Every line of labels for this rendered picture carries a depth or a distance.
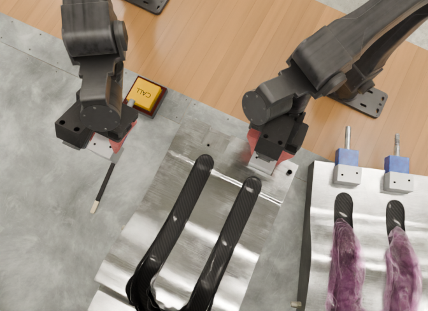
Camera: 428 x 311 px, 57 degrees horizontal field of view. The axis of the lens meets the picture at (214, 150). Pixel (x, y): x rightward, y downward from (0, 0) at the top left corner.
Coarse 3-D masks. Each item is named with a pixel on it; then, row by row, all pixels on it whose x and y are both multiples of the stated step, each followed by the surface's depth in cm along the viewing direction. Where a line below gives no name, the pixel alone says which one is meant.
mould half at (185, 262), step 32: (192, 128) 83; (192, 160) 81; (224, 160) 81; (160, 192) 80; (224, 192) 80; (128, 224) 76; (160, 224) 78; (192, 224) 78; (256, 224) 78; (128, 256) 72; (192, 256) 75; (256, 256) 77; (160, 288) 70; (192, 288) 71; (224, 288) 72
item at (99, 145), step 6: (132, 102) 79; (96, 138) 75; (102, 138) 75; (108, 138) 75; (90, 144) 75; (96, 144) 75; (102, 144) 75; (108, 144) 75; (90, 150) 76; (96, 150) 75; (102, 150) 75; (108, 150) 75; (120, 150) 79; (102, 156) 76; (108, 156) 75; (114, 156) 76; (114, 162) 78
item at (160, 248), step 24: (192, 168) 81; (192, 192) 80; (240, 192) 80; (168, 216) 79; (240, 216) 79; (168, 240) 76; (144, 264) 73; (216, 264) 75; (144, 288) 75; (216, 288) 72
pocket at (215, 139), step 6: (210, 132) 86; (216, 132) 84; (204, 138) 84; (210, 138) 85; (216, 138) 85; (222, 138) 85; (228, 138) 84; (204, 144) 85; (210, 144) 85; (216, 144) 85; (222, 144) 85; (228, 144) 85; (222, 150) 85
